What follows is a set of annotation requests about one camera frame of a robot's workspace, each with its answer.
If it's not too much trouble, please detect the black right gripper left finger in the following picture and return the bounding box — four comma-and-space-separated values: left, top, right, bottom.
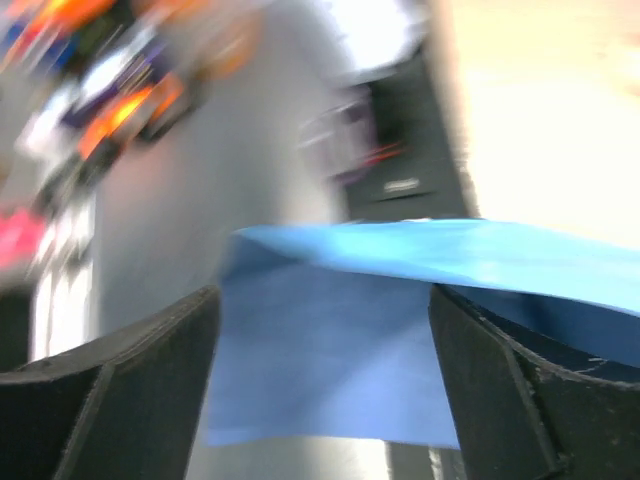
1, 286, 220, 480

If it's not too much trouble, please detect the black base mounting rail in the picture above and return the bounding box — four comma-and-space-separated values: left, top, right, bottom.
345, 46, 477, 222

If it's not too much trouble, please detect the blue wrapping paper sheet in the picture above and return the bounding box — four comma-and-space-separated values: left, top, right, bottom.
206, 219, 639, 447

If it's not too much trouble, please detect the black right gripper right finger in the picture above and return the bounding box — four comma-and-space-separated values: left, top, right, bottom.
429, 285, 639, 479

